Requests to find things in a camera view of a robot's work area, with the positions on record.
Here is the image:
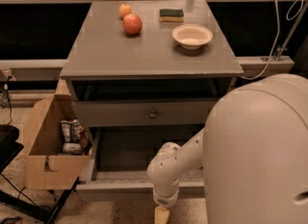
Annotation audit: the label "red apple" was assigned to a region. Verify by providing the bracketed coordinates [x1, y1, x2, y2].
[122, 13, 142, 35]

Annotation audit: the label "green yellow sponge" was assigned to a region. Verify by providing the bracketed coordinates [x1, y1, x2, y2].
[159, 9, 184, 23]

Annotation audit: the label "grey drawer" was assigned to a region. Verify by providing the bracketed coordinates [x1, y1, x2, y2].
[76, 125, 201, 202]
[72, 99, 217, 127]

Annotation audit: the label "grey drawer cabinet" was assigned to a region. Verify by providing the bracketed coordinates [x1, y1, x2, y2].
[59, 0, 244, 171]

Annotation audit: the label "brown cardboard box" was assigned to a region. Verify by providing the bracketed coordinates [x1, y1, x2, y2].
[23, 93, 91, 191]

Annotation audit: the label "small orange fruit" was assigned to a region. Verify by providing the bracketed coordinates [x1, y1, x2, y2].
[118, 4, 132, 18]

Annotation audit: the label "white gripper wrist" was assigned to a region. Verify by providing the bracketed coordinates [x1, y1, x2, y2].
[153, 186, 179, 224]

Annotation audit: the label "grey top drawer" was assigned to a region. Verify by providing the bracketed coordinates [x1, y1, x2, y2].
[72, 99, 217, 127]

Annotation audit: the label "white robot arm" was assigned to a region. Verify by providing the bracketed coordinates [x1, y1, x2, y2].
[147, 74, 308, 224]

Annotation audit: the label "white paper bowl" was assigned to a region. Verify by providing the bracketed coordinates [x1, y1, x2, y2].
[172, 24, 213, 50]

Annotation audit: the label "snack packets in box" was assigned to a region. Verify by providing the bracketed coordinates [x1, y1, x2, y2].
[61, 119, 89, 155]

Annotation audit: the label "white cable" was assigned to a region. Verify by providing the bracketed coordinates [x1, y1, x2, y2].
[240, 0, 304, 81]

